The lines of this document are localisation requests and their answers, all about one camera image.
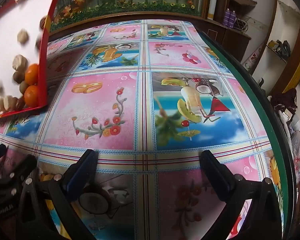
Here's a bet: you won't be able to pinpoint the brown longan fruit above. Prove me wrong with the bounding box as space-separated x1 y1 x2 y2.
19 80 29 94
15 97 25 111
13 71 25 84

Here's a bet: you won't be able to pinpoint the orange fruit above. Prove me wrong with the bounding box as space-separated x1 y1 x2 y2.
24 85 39 107
25 63 39 86

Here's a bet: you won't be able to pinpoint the beige biscuit chunk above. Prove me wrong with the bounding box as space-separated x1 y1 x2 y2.
12 54 27 72

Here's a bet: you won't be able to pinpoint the round beige biscuit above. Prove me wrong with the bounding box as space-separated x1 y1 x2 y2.
17 29 29 44

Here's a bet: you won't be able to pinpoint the red white tray box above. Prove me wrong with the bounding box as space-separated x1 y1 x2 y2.
0 0 58 112

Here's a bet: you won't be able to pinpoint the colourful patterned tablecloth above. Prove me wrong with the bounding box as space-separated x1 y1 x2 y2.
0 20 284 239

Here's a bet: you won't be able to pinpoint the purple bottles on shelf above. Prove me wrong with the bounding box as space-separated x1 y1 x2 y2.
222 8 237 29

